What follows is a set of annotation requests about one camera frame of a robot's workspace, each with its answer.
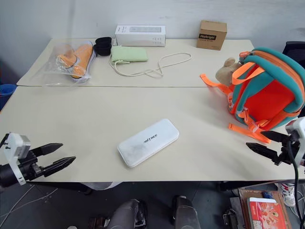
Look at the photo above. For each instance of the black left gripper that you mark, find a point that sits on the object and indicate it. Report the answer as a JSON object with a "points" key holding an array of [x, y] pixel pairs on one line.
{"points": [[29, 167]]}

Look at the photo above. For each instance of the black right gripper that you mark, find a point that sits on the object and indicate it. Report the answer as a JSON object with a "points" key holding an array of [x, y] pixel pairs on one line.
{"points": [[288, 152]]}

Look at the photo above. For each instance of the orange and teal backpack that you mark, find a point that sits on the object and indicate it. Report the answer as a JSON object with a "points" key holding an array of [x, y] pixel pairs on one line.
{"points": [[264, 93]]}

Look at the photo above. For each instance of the white rectangular case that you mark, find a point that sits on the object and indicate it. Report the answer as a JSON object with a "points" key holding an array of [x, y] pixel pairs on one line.
{"points": [[147, 142]]}

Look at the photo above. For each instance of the white sneaker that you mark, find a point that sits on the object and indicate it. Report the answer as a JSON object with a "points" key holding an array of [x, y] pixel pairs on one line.
{"points": [[287, 193]]}

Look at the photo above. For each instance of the open brown cardboard carton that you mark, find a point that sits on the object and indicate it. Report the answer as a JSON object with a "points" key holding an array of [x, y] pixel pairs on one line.
{"points": [[243, 205]]}

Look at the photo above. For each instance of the red printed box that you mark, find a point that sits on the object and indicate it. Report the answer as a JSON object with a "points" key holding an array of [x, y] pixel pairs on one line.
{"points": [[265, 213]]}

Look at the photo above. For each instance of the blue container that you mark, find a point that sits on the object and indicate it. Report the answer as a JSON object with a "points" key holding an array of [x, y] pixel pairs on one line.
{"points": [[6, 93]]}

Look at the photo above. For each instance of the tan plush bear toy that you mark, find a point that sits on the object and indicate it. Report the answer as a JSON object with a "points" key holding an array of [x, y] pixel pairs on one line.
{"points": [[225, 71]]}

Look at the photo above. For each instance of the clear plastic bag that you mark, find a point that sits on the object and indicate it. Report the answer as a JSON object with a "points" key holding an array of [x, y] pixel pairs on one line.
{"points": [[47, 71]]}

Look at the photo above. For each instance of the dark rounded robot leg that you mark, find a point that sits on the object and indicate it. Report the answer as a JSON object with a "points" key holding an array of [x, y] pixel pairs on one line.
{"points": [[126, 214], [186, 213]]}

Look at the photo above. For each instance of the orange slip-on shoe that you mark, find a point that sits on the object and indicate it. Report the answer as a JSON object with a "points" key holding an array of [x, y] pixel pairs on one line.
{"points": [[84, 57], [66, 62]]}

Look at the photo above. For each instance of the black office chair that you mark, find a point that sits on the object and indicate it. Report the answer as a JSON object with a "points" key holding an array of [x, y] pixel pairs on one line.
{"points": [[294, 48]]}

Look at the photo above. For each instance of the black round pad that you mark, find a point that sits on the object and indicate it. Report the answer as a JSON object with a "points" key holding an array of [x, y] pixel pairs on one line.
{"points": [[103, 40], [102, 50]]}

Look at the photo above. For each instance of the brown cardboard box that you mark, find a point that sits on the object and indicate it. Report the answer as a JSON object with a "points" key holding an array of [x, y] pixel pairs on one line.
{"points": [[210, 34]]}

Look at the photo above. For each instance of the light green fabric pouch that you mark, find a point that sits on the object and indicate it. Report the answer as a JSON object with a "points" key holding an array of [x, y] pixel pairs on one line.
{"points": [[128, 54]]}

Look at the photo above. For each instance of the long white carton box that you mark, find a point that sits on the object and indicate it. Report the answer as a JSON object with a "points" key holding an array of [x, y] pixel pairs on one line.
{"points": [[140, 35]]}

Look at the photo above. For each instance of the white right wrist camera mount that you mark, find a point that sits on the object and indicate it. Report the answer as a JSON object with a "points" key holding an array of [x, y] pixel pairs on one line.
{"points": [[297, 128]]}

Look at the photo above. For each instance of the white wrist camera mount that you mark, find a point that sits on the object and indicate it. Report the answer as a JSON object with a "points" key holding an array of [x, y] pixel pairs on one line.
{"points": [[16, 146], [297, 128]]}

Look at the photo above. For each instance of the black table frame bar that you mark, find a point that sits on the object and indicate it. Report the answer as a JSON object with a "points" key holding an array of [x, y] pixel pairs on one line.
{"points": [[62, 187], [247, 184]]}

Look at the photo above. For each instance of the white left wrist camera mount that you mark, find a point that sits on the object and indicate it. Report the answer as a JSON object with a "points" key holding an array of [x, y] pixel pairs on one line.
{"points": [[16, 146]]}

